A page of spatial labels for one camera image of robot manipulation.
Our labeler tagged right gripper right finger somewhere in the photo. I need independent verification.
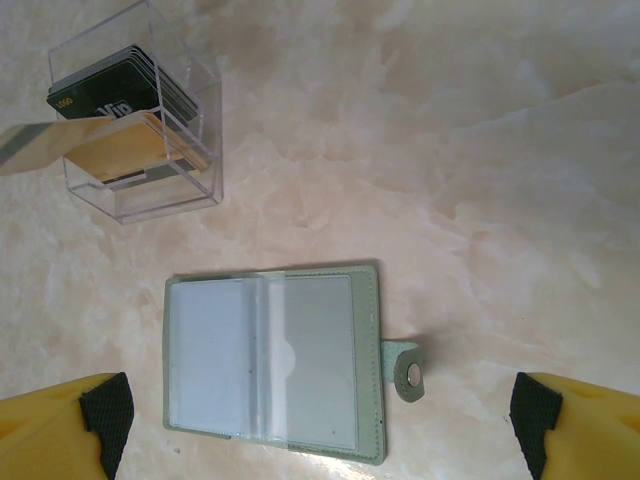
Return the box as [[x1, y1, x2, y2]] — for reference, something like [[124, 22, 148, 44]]
[[508, 372, 640, 480]]

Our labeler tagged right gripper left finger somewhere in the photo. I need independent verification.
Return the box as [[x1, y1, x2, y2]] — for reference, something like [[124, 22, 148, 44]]
[[0, 372, 135, 480]]

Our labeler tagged green leather card holder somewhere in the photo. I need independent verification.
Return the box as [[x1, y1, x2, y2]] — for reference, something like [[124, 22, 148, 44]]
[[162, 258, 427, 462]]

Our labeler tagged gold credit card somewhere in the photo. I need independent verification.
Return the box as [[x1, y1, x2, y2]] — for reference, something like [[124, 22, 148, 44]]
[[0, 117, 114, 177]]

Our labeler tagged stack of gold cards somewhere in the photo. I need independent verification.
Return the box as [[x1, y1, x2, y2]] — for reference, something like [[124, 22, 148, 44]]
[[64, 112, 211, 184]]

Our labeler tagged stack of black cards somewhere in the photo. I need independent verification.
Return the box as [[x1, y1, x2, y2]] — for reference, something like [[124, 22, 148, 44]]
[[45, 43, 201, 126]]

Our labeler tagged clear acrylic card box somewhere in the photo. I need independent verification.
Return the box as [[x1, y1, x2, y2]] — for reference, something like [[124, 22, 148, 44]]
[[47, 0, 224, 227]]

